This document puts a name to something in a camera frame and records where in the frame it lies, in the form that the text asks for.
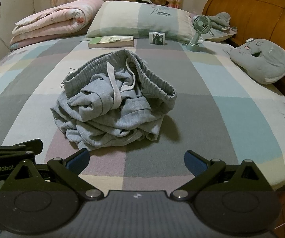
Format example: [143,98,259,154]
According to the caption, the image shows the grey sweatpants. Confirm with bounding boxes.
[51,49,177,151]

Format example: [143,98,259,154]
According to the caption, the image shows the grey plush cushion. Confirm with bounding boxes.
[229,38,285,85]

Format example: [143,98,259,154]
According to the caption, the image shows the green paperback book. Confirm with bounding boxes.
[87,36,134,48]

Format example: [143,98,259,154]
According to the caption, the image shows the folded pink quilt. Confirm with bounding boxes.
[10,0,103,51]

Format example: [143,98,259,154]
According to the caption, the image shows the white earbuds case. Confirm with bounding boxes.
[119,36,133,42]

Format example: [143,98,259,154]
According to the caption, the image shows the green white tissue pack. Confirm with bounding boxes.
[148,32,166,45]

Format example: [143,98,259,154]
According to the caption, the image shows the green handheld fan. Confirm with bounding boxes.
[186,15,211,52]

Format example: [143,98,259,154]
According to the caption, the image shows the grey plush toy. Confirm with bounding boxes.
[208,12,231,31]

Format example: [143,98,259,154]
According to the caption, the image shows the patchwork pillow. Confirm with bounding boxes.
[86,1,195,43]

